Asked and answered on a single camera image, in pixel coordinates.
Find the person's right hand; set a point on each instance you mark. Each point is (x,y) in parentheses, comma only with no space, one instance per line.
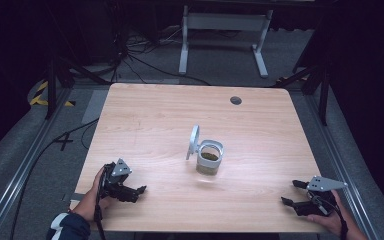
(331,221)

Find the clear jar with grey lid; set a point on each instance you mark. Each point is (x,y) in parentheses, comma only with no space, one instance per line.
(208,156)

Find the yellow and black floor tape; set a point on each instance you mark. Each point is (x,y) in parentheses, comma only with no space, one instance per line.
(38,98)

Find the black metal stand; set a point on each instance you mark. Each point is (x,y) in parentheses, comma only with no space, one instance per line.
(323,93)
(51,90)

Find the aluminium floor rail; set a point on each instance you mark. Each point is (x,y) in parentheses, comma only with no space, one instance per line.
(340,160)
(20,173)

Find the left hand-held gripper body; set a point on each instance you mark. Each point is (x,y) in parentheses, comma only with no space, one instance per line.
(120,170)

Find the person's left hand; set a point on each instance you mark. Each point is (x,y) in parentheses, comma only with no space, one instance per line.
(91,200)

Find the black tape cross mark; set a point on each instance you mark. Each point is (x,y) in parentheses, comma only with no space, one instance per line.
(64,141)

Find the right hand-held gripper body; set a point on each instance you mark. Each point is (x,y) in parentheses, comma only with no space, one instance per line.
(323,196)

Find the white metal desk frame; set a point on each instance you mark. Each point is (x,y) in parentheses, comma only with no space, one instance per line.
(225,23)

